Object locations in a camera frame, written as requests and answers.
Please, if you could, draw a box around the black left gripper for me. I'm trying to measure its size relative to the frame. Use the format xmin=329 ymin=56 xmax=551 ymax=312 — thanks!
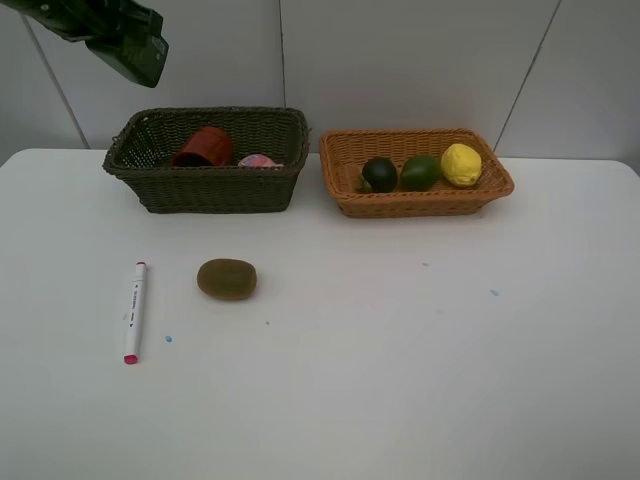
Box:
xmin=1 ymin=0 xmax=164 ymax=46

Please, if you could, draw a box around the dark green pump bottle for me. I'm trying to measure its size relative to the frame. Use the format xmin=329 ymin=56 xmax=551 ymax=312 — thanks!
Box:
xmin=85 ymin=35 xmax=169 ymax=88

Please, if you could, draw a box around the red plastic cup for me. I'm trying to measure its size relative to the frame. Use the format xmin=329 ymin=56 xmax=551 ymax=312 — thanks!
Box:
xmin=171 ymin=126 xmax=233 ymax=167

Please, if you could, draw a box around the pink dish soap bottle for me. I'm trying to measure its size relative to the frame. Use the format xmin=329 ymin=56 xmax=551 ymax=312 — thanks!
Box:
xmin=238 ymin=154 xmax=283 ymax=168

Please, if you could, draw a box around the white marker with red caps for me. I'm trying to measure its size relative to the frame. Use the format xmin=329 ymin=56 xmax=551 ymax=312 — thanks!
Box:
xmin=123 ymin=262 xmax=147 ymax=365

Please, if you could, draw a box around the brown kiwi fruit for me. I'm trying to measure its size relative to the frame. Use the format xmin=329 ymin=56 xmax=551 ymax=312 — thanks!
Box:
xmin=196 ymin=258 xmax=257 ymax=301

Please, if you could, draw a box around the dark green mangosteen fruit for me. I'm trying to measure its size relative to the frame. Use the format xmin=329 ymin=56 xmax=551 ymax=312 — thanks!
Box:
xmin=356 ymin=157 xmax=398 ymax=194

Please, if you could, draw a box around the green lime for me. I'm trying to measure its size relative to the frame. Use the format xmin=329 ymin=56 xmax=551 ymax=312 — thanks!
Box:
xmin=400 ymin=155 xmax=441 ymax=192

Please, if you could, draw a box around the yellow lemon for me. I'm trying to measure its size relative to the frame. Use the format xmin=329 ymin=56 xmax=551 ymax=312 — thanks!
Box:
xmin=440 ymin=143 xmax=482 ymax=188

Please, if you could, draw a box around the dark brown wicker basket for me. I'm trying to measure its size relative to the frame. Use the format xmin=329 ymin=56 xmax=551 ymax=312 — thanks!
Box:
xmin=103 ymin=107 xmax=309 ymax=214

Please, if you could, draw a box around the orange wicker basket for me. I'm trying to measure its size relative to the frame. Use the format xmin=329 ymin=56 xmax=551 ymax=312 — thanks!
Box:
xmin=319 ymin=128 xmax=514 ymax=218

